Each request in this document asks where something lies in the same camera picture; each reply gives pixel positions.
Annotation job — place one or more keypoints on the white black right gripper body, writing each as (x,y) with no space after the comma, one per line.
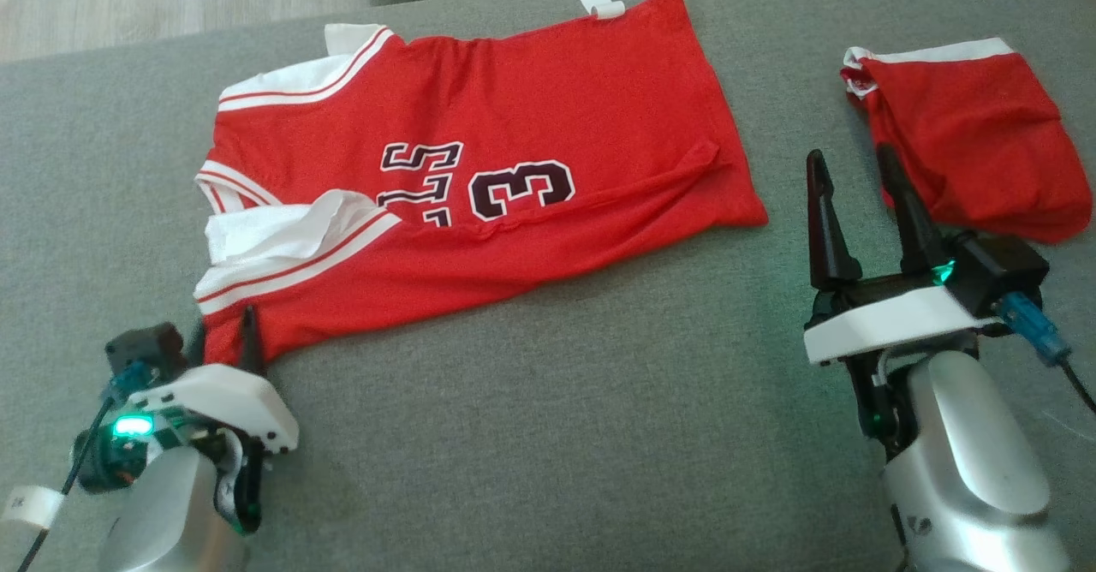
(890,324)

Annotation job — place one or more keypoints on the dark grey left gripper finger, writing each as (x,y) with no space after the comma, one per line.
(252,341)

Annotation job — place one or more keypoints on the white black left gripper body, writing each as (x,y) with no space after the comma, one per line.
(223,401)

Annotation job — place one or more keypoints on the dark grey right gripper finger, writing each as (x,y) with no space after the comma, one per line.
(829,238)
(914,229)

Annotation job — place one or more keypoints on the red Bulls basketball jersey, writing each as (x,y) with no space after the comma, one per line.
(514,127)

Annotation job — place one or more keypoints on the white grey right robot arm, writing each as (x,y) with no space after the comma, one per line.
(976,478)

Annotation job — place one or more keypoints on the red shorts with white waistband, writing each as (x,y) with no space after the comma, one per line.
(976,144)

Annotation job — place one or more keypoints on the grey fabric sofa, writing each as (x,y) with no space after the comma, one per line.
(556,426)

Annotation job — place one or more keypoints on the blue left camera connector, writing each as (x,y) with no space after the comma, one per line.
(130,381)

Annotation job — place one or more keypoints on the blue camera connector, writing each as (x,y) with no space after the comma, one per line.
(130,381)
(1036,328)

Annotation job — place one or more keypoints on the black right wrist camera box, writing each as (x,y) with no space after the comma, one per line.
(1002,268)

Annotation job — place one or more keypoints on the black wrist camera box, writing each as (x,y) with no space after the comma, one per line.
(1002,268)
(144,345)

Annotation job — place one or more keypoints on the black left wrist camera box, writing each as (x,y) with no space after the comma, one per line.
(144,345)

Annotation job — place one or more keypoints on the blue right camera connector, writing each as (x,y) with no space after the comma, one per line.
(1036,328)

